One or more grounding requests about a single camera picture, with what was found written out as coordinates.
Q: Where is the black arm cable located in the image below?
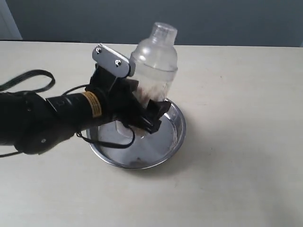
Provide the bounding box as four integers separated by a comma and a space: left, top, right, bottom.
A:
0, 69, 137, 158

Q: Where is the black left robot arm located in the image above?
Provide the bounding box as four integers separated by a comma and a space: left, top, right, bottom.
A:
0, 65, 171, 155

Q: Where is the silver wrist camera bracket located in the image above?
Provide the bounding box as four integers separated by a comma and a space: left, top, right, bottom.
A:
92, 44, 135, 78

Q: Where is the clear plastic shaker bottle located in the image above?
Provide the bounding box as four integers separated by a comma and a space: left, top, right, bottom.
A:
130, 22, 178, 107

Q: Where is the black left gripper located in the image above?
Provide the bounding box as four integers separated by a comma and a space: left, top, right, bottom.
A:
85, 64, 171, 134

